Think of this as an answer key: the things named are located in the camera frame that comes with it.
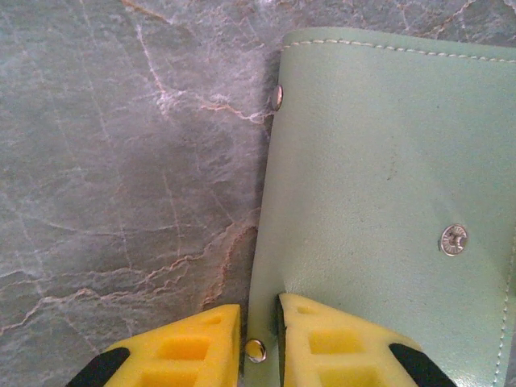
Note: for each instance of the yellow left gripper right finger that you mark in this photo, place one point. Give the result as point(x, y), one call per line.
point(334, 354)

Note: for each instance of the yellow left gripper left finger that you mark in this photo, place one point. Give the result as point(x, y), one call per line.
point(181, 354)

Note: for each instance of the mint green card holder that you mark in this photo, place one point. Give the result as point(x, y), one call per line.
point(363, 161)

